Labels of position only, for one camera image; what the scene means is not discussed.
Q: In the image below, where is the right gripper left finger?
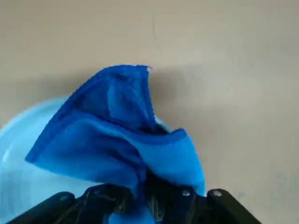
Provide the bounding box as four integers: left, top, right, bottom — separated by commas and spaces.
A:
7, 183, 134, 224

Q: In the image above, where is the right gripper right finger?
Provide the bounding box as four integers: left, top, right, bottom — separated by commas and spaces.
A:
144, 171, 262, 224

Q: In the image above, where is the blue microfibre cloth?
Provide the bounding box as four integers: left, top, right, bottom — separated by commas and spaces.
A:
25, 64, 206, 224

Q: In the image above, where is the light blue plastic plate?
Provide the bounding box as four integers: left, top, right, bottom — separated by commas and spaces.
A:
0, 97, 207, 224

